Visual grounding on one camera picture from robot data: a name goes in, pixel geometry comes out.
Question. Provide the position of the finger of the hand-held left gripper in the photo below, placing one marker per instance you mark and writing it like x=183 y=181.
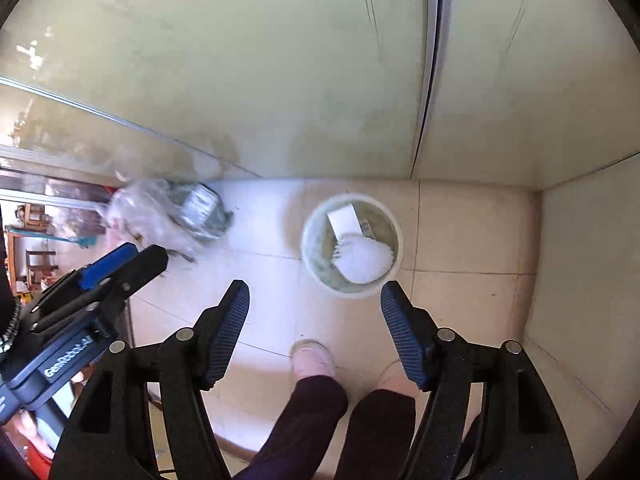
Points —
x=107 y=265
x=142 y=267

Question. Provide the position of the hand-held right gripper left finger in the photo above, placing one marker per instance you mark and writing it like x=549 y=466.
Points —
x=230 y=335

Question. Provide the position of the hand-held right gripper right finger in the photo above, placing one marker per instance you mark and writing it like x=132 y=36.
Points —
x=405 y=340

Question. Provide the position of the white paper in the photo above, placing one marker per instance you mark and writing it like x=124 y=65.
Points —
x=365 y=260

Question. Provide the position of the translucent white plastic bin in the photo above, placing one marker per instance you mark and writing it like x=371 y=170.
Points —
x=317 y=262

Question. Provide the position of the clear crumpled plastic bag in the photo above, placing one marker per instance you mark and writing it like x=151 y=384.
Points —
x=160 y=212

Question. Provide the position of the wooden stool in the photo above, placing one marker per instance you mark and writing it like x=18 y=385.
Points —
x=40 y=262

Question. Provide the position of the pink slipper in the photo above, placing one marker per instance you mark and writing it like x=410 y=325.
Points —
x=312 y=357

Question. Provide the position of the person's right leg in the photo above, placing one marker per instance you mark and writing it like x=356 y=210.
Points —
x=380 y=435

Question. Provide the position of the person's leg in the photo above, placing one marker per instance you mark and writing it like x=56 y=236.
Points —
x=380 y=435
x=300 y=425

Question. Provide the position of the person's left leg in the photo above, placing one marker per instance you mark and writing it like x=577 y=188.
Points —
x=300 y=425

